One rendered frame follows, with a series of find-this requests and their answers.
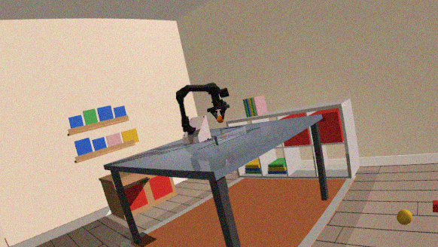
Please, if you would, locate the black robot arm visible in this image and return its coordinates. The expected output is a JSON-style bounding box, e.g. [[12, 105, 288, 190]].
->
[[176, 83, 229, 135]]

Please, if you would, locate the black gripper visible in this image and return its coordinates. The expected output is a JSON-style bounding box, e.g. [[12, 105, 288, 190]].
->
[[207, 99, 230, 119]]

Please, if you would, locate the clear l-shaped low wall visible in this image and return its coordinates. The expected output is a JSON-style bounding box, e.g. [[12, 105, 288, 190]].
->
[[217, 126, 246, 145]]

